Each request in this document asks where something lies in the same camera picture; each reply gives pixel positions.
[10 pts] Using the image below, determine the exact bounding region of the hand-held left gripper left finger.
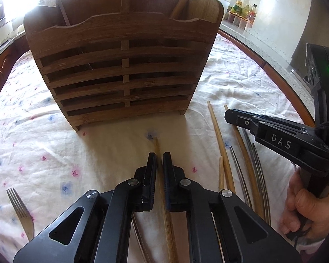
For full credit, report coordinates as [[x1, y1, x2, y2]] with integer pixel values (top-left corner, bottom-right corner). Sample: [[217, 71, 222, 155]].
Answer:
[[13, 152, 158, 263]]

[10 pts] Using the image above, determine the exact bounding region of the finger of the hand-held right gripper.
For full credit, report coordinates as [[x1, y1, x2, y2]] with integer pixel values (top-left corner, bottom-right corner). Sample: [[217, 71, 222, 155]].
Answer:
[[224, 108, 316, 138]]

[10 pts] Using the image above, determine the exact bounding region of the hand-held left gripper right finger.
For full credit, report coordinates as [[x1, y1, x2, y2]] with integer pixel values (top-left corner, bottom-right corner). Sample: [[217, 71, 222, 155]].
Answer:
[[162, 151, 302, 263]]

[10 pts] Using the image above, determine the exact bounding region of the wooden chopstick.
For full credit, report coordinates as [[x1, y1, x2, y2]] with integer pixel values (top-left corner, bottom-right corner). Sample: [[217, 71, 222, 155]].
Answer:
[[219, 156, 225, 191], [224, 105, 265, 221], [207, 101, 235, 195], [153, 136, 179, 263]]

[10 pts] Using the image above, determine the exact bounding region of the wooden slatted utensil holder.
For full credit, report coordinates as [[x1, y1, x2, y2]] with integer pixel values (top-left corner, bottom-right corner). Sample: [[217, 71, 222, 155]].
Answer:
[[23, 0, 225, 132]]

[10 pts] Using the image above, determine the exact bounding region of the metal fork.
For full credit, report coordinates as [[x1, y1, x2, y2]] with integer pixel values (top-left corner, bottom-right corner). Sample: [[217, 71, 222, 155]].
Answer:
[[6, 188, 35, 242]]

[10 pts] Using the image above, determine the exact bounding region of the person's right hand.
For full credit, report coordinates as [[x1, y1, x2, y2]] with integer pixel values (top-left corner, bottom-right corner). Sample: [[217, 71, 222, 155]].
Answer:
[[280, 168, 329, 248]]

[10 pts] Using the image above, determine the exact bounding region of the black glass stove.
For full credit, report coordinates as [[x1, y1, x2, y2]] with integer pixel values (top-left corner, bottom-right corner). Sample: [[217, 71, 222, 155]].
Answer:
[[289, 57, 316, 88]]

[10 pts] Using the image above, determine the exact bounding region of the white floral tablecloth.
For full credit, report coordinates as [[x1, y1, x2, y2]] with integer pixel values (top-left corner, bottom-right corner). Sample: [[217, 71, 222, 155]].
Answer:
[[0, 30, 318, 263]]

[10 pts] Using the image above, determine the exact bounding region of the row of spice jars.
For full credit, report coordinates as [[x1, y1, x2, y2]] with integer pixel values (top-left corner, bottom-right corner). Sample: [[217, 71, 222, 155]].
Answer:
[[226, 12, 254, 31]]

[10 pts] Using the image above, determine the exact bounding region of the tall white electric pot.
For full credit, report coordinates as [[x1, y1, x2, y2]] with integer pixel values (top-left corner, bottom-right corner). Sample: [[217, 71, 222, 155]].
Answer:
[[0, 19, 14, 40]]

